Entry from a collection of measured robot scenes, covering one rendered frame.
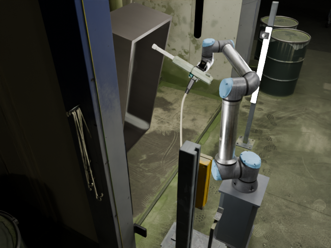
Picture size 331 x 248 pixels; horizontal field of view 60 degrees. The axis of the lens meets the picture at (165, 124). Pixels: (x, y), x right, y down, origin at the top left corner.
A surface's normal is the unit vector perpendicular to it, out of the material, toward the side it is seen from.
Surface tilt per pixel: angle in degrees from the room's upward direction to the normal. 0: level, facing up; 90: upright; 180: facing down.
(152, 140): 0
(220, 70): 90
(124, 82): 90
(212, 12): 90
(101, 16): 90
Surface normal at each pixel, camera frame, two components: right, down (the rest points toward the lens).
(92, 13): 0.88, 0.29
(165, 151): 0.00, -0.81
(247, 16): -0.47, 0.52
